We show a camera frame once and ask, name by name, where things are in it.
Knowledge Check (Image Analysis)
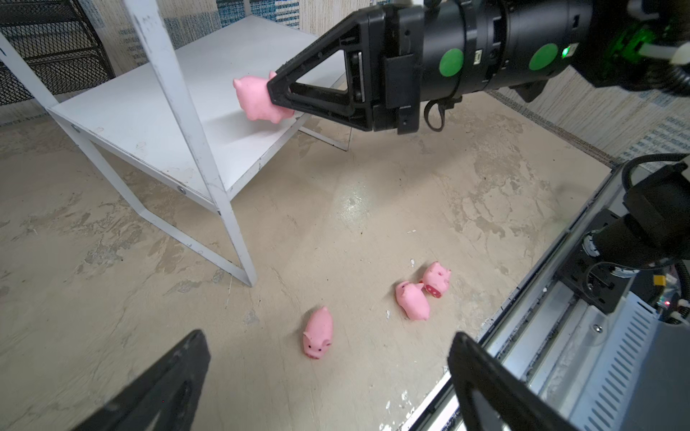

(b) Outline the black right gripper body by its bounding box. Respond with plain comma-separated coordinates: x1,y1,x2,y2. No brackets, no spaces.
366,5,424,135

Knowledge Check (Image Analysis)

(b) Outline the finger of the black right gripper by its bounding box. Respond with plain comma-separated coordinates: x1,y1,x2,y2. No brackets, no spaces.
268,7,377,131

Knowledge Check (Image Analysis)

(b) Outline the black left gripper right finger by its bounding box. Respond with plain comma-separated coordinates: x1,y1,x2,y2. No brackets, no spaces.
447,332,574,430

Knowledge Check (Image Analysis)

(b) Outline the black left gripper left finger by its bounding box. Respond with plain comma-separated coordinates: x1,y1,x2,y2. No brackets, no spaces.
75,330,211,430

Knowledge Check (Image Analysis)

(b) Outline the pink pig toy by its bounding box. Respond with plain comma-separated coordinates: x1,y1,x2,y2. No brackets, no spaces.
233,71,295,124
420,261,452,298
302,306,334,359
395,281,431,321

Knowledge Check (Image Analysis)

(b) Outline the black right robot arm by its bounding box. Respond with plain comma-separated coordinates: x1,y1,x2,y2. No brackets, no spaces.
267,0,689,134

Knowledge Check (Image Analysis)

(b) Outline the white two-tier shelf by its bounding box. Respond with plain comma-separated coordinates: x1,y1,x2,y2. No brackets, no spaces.
1,1,316,286

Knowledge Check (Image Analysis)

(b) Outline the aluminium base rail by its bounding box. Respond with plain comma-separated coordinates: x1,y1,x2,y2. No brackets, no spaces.
404,154,689,430

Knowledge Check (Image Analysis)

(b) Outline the black wire mesh shelf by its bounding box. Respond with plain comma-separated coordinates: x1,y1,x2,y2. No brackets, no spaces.
1,1,115,95

